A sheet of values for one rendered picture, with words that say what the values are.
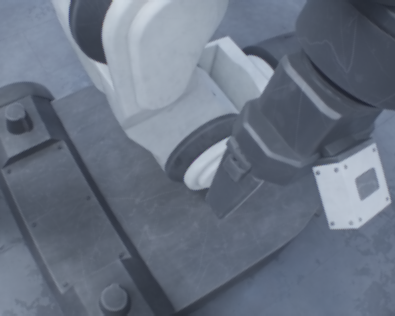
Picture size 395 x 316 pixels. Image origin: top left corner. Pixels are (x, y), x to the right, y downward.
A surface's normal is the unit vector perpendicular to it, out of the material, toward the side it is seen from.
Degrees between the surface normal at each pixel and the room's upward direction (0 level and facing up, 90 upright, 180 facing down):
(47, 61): 0
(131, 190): 0
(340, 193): 79
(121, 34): 90
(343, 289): 0
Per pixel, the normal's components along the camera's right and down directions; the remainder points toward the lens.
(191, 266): 0.15, -0.51
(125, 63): 0.55, 0.75
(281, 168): -0.15, 0.75
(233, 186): -0.77, 0.31
